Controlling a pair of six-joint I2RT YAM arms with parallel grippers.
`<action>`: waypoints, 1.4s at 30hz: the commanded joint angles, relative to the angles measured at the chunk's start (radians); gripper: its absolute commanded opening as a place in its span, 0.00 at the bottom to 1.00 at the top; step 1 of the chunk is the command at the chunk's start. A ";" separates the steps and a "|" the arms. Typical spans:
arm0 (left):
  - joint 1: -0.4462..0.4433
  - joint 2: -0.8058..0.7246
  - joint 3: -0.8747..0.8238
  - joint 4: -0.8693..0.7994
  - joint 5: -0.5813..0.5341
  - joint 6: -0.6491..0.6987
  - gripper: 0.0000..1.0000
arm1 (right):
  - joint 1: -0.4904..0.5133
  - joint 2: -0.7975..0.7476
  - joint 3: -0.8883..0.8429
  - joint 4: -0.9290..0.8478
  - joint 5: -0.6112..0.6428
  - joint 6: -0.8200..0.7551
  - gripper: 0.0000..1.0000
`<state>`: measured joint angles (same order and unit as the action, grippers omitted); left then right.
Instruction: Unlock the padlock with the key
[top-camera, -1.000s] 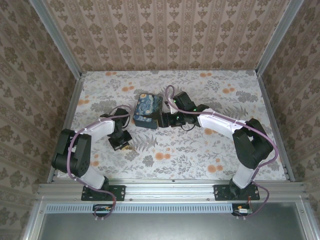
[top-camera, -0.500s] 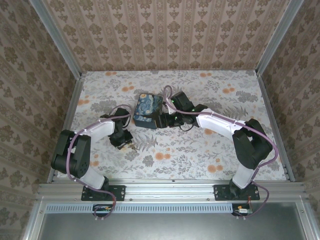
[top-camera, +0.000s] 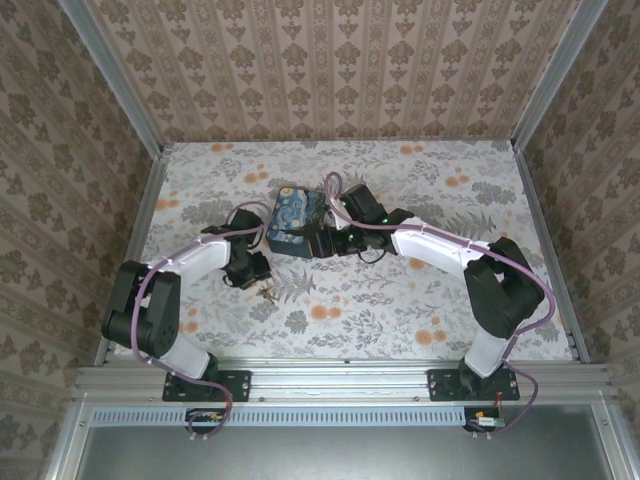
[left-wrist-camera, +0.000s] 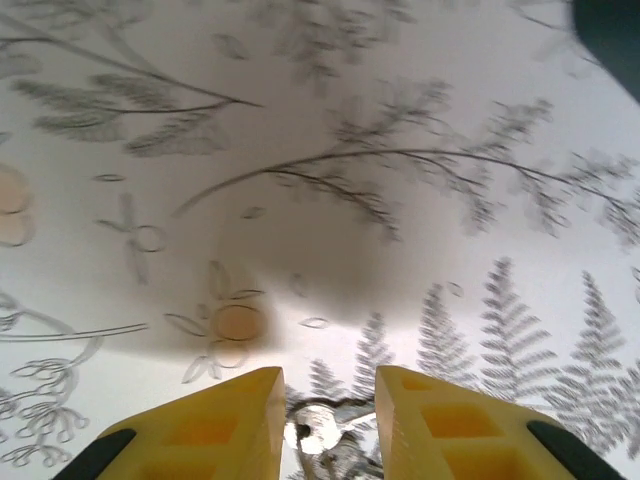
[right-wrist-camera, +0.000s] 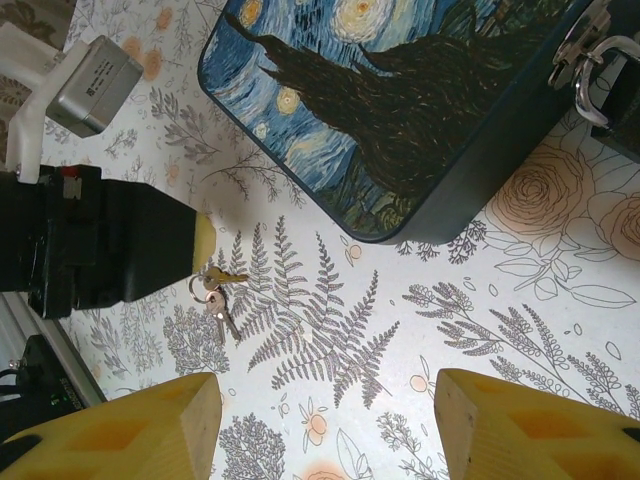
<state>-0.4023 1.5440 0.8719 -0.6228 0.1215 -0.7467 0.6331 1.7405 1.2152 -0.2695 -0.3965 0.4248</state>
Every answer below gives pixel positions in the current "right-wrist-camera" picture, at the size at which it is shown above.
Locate black padlock silver shackle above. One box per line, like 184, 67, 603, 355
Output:
572, 35, 640, 164

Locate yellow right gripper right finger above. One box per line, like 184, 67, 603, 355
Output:
433, 368, 640, 480

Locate brass key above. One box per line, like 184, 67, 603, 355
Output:
199, 267, 250, 290

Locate starry night print box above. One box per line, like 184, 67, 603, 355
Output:
196, 0, 601, 246

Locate silver metal box hasp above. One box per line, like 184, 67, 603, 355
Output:
547, 0, 614, 91

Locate aluminium mounting rail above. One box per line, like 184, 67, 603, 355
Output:
0, 292, 109, 407

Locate silver key ring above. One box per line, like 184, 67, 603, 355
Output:
188, 272, 209, 304

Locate silver key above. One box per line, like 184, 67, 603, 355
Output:
213, 295, 242, 342
204, 290, 227, 345

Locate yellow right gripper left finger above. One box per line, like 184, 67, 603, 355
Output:
0, 372, 222, 480

